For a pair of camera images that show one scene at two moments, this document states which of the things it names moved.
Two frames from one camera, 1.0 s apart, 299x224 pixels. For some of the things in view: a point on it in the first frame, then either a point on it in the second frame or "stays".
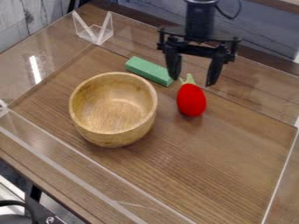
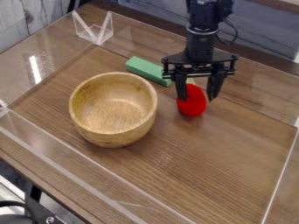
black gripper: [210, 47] → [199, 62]
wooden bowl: [114, 107] stays
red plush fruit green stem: [191, 97] stays
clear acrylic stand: [95, 33] stays
